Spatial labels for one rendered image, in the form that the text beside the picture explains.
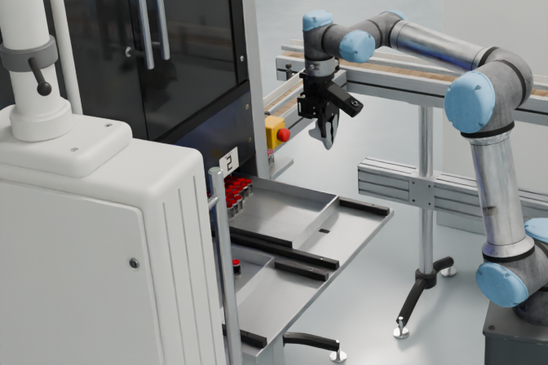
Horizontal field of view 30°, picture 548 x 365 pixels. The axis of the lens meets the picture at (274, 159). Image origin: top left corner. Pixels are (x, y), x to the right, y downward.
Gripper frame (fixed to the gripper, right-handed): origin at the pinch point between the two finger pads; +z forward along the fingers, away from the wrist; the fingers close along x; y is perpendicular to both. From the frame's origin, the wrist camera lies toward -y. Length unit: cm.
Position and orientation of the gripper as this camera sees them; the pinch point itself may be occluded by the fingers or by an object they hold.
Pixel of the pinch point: (330, 145)
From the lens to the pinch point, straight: 262.4
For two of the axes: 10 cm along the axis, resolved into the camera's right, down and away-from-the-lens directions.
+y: -8.5, -1.9, 4.9
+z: 0.7, 8.9, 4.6
